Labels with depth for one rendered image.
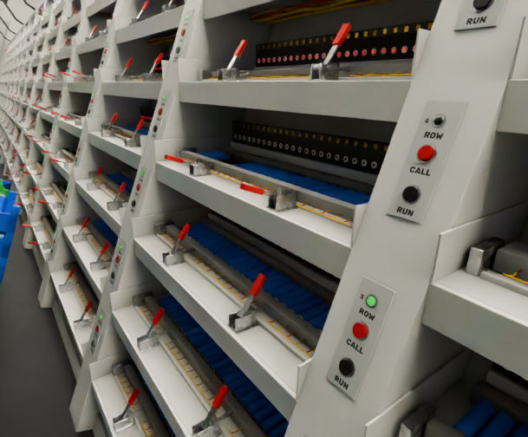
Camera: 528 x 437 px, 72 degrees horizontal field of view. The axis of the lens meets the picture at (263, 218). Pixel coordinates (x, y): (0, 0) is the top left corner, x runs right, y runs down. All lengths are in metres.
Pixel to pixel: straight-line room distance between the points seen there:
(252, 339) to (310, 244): 0.18
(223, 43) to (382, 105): 0.60
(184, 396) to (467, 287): 0.53
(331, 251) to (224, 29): 0.69
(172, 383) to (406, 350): 0.50
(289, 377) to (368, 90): 0.37
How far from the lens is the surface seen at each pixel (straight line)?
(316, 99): 0.54
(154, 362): 0.83
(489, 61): 0.42
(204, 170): 0.76
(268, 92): 0.63
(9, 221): 1.28
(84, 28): 2.32
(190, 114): 0.94
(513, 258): 0.43
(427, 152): 0.40
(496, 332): 0.37
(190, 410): 0.73
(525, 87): 0.40
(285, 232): 0.51
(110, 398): 1.05
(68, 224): 1.64
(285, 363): 0.53
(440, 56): 0.45
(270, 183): 0.61
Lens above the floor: 0.78
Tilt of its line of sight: 6 degrees down
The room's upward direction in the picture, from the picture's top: 18 degrees clockwise
